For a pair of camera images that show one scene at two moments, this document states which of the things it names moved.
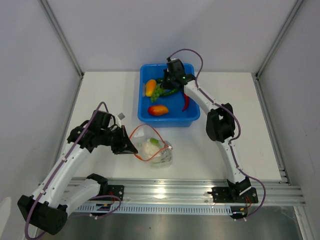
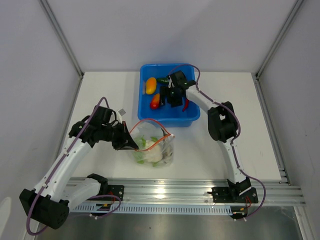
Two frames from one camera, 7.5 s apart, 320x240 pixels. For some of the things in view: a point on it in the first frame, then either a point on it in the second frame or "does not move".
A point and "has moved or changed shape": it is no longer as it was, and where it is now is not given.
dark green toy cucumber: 160,81 does not move
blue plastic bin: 167,110 does not move
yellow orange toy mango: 150,86 does not move
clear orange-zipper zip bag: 151,147 has moved or changed shape
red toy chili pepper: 186,99 does not move
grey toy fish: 163,161 -> 167,156
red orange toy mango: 157,110 -> 155,101
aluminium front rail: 199,192 does not move
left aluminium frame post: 65,44 does not move
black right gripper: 164,84 -> 163,91
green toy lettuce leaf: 159,91 -> 139,157
